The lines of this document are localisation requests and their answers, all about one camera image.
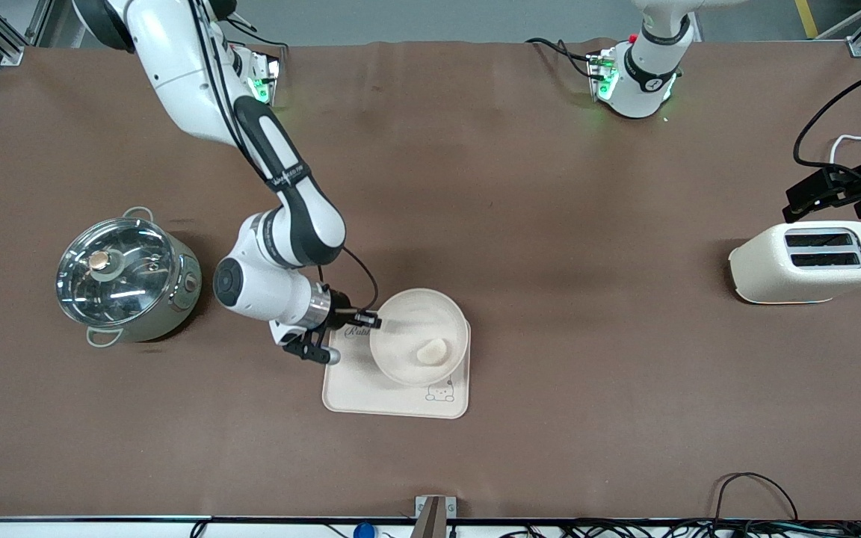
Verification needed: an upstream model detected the cream round plate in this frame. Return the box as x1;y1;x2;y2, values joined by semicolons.
369;288;470;387

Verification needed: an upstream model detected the cream rabbit print tray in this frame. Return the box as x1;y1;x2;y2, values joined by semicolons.
322;310;471;419

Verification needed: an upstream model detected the cream two-slot toaster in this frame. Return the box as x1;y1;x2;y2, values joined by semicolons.
729;220;861;305

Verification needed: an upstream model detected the pale green cooking pot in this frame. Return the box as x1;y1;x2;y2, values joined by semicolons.
57;205;203;348

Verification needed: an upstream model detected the glass pot lid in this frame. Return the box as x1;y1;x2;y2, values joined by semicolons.
57;218;181;327

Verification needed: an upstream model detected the brown table cover mat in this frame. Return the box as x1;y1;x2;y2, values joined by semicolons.
0;37;861;522

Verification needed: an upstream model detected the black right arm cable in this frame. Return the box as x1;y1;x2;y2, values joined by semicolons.
339;245;380;312

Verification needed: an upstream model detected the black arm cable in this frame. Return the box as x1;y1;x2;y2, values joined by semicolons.
793;58;861;197
339;245;380;312

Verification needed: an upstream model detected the white toaster power cord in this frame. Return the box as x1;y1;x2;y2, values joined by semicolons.
830;134;861;169

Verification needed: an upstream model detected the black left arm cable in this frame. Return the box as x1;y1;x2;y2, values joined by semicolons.
793;58;861;197

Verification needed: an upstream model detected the metal table edge bracket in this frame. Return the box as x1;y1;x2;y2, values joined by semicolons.
414;495;457;538

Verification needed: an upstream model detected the black right base cable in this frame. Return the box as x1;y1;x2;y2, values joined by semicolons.
217;13;289;53

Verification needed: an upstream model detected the black looped cable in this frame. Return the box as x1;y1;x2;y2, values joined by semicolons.
713;472;800;524

